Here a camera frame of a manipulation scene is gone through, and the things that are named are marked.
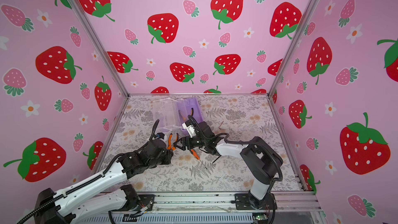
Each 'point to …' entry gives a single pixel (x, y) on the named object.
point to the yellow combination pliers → (192, 111)
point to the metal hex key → (221, 124)
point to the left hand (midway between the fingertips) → (174, 154)
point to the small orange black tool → (193, 152)
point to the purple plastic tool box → (171, 113)
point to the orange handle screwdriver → (216, 159)
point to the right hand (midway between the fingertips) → (176, 143)
